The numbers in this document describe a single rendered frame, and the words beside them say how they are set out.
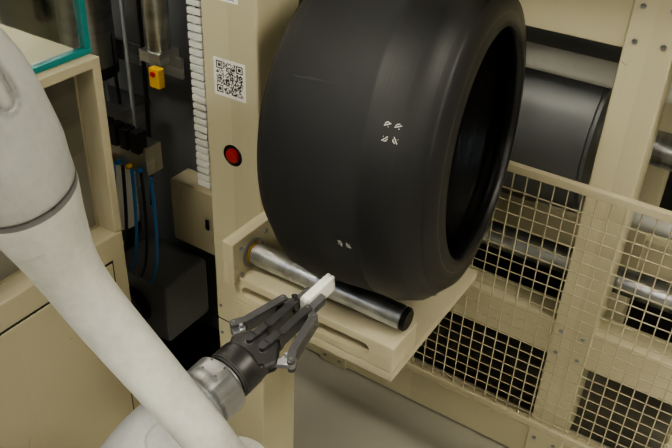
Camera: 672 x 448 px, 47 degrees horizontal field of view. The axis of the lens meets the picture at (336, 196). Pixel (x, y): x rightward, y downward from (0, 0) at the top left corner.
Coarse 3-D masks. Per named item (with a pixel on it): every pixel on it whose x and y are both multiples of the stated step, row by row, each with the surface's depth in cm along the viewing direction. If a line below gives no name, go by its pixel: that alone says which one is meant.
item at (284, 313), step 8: (296, 296) 119; (288, 304) 118; (296, 304) 118; (280, 312) 117; (288, 312) 117; (296, 312) 119; (272, 320) 116; (280, 320) 116; (256, 328) 114; (264, 328) 114; (272, 328) 115; (248, 336) 112; (256, 336) 113
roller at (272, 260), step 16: (256, 256) 148; (272, 256) 147; (272, 272) 147; (288, 272) 144; (304, 272) 143; (336, 288) 140; (352, 288) 139; (352, 304) 138; (368, 304) 137; (384, 304) 136; (400, 304) 136; (384, 320) 136; (400, 320) 134
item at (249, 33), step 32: (256, 0) 131; (288, 0) 138; (224, 32) 138; (256, 32) 134; (256, 64) 137; (224, 96) 145; (256, 96) 140; (224, 128) 148; (256, 128) 144; (224, 160) 152; (256, 160) 147; (224, 192) 156; (256, 192) 151; (224, 224) 161; (224, 288) 170; (224, 320) 176; (288, 384) 190; (256, 416) 186; (288, 416) 196
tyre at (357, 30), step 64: (320, 0) 116; (384, 0) 113; (448, 0) 111; (512, 0) 125; (320, 64) 112; (384, 64) 108; (448, 64) 108; (512, 64) 141; (320, 128) 111; (448, 128) 109; (512, 128) 148; (320, 192) 114; (384, 192) 109; (448, 192) 158; (320, 256) 123; (384, 256) 115; (448, 256) 124
